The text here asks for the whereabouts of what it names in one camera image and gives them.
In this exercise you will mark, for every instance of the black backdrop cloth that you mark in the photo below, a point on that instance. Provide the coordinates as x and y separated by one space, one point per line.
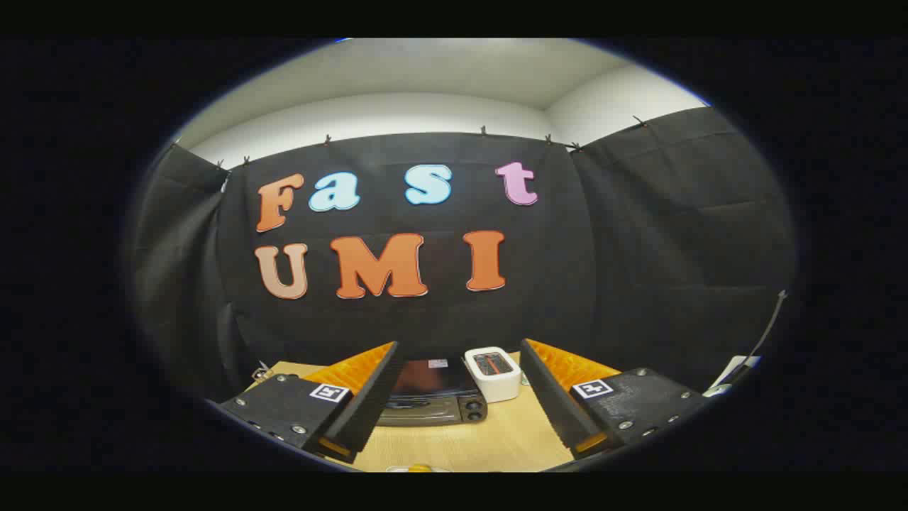
638 248

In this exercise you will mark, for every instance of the black toaster oven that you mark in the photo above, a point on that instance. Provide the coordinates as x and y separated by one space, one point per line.
433 380

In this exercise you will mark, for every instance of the white rectangular box appliance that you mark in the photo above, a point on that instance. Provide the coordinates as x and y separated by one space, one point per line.
496 387

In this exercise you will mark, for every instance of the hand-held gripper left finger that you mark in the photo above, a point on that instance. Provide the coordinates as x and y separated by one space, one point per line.
369 404

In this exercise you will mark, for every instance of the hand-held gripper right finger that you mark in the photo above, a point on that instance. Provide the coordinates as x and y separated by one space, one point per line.
550 397

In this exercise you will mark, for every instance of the white square plate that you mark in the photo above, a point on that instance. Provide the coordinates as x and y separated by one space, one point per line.
441 469

